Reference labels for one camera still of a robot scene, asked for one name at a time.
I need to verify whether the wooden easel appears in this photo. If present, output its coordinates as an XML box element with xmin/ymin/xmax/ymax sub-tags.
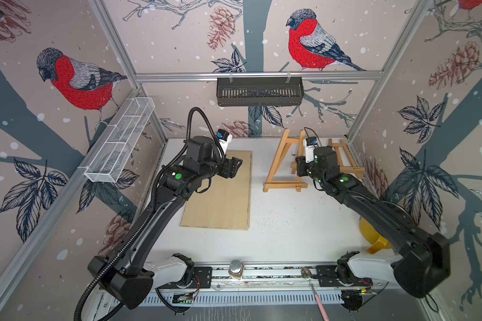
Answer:
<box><xmin>291</xmin><ymin>139</ymin><xmax>309</xmax><ymax>177</ymax></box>
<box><xmin>262</xmin><ymin>128</ymin><xmax>309</xmax><ymax>193</ymax></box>
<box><xmin>328</xmin><ymin>139</ymin><xmax>366</xmax><ymax>181</ymax></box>

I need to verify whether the plywood board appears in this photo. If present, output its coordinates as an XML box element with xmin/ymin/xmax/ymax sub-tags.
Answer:
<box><xmin>180</xmin><ymin>151</ymin><xmax>253</xmax><ymax>231</ymax></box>

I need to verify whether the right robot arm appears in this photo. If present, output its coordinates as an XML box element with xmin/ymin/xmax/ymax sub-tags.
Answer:
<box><xmin>295</xmin><ymin>146</ymin><xmax>451</xmax><ymax>298</ymax></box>

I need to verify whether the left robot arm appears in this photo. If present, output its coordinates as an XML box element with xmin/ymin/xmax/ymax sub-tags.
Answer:
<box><xmin>74</xmin><ymin>130</ymin><xmax>242</xmax><ymax>320</ymax></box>

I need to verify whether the black hanging basket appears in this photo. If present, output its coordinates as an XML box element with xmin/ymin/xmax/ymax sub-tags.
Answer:
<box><xmin>216</xmin><ymin>77</ymin><xmax>305</xmax><ymax>107</ymax></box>

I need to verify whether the green circuit board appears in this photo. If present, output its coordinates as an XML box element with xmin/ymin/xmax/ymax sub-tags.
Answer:
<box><xmin>172</xmin><ymin>293</ymin><xmax>195</xmax><ymax>306</ymax></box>

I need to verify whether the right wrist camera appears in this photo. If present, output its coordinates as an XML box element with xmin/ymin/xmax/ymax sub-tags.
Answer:
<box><xmin>303</xmin><ymin>137</ymin><xmax>318</xmax><ymax>163</ymax></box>

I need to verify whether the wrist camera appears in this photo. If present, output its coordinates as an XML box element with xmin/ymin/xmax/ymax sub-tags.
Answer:
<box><xmin>303</xmin><ymin>137</ymin><xmax>318</xmax><ymax>163</ymax></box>
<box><xmin>216</xmin><ymin>129</ymin><xmax>232</xmax><ymax>154</ymax></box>

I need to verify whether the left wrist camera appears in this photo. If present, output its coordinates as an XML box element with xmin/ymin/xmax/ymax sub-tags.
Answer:
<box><xmin>216</xmin><ymin>129</ymin><xmax>232</xmax><ymax>154</ymax></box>

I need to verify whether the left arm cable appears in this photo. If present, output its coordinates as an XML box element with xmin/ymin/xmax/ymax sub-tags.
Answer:
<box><xmin>73</xmin><ymin>106</ymin><xmax>226</xmax><ymax>321</ymax></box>

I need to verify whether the pink handled spoon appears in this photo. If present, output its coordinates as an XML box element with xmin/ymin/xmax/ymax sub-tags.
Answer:
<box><xmin>301</xmin><ymin>267</ymin><xmax>329</xmax><ymax>321</ymax></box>

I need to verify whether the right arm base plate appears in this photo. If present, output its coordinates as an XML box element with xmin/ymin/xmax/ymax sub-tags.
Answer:
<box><xmin>314</xmin><ymin>265</ymin><xmax>373</xmax><ymax>288</ymax></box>

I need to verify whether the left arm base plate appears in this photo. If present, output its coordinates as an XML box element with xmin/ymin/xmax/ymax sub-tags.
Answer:
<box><xmin>159</xmin><ymin>267</ymin><xmax>212</xmax><ymax>290</ymax></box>

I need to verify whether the white wire mesh basket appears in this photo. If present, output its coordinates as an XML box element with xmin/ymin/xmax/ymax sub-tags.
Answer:
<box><xmin>84</xmin><ymin>97</ymin><xmax>155</xmax><ymax>183</ymax></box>

